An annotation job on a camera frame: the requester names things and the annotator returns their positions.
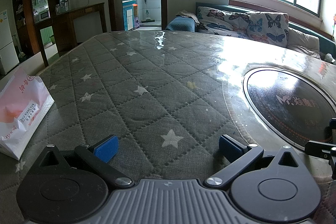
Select floor mop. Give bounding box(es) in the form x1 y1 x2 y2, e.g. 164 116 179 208
140 0 154 24

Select dark wooden shelf unit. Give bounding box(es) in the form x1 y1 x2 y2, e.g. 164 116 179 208
12 0 70 67

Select butterfly print pillow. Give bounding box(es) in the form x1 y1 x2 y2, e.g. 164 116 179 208
247 12 289 48
196 6 251 37

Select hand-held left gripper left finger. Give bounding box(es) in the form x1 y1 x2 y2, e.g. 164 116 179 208
39 135 133 186

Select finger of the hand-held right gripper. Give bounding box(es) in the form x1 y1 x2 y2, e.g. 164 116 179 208
325 118 336 142
305 140 336 160

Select white refrigerator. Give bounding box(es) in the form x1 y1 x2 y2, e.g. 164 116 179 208
0 10 20 75

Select blue sofa cover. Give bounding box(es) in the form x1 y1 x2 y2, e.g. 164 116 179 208
165 16 196 32

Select dark wooden sideboard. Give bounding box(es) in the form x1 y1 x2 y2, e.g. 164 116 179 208
34 2 108 67

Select round black induction cooker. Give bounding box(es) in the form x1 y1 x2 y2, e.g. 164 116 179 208
243 68 336 149

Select beige towel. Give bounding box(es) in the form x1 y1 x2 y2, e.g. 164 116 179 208
176 11 198 23

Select blue cabinet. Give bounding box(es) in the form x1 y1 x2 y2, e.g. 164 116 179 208
122 0 137 31

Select beige cushion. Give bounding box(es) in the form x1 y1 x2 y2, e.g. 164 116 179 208
286 28 322 59

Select butterfly print cushions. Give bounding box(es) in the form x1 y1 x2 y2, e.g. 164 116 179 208
196 2 336 65

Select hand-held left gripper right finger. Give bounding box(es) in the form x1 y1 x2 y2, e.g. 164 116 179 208
205 135 305 186

